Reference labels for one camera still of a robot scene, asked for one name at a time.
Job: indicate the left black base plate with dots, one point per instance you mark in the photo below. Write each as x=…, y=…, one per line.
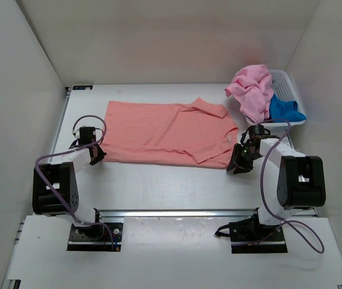
x=95, y=238

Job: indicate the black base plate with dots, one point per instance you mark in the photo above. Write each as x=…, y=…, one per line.
x=249, y=237
x=95, y=238

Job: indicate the salmon pink t shirt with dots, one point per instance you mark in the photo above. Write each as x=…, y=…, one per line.
x=199, y=134

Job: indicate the aluminium table edge rail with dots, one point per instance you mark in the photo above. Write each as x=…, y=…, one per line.
x=176, y=213

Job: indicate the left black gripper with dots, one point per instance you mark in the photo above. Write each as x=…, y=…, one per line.
x=99, y=157

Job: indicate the blue t shirt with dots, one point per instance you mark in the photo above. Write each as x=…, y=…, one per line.
x=285, y=110

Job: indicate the light pink t shirt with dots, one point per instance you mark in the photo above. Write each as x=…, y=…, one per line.
x=252, y=88

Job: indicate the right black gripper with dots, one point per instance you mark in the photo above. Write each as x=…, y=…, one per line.
x=236, y=163

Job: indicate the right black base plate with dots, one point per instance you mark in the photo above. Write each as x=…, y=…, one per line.
x=249, y=237

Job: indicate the white plastic laundry basket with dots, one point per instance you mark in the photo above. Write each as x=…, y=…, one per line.
x=283, y=89

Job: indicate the blue label sticker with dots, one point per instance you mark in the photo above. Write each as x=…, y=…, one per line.
x=82, y=87

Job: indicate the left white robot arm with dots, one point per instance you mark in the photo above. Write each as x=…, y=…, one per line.
x=55, y=190

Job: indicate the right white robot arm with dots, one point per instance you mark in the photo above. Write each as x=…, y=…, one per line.
x=301, y=181

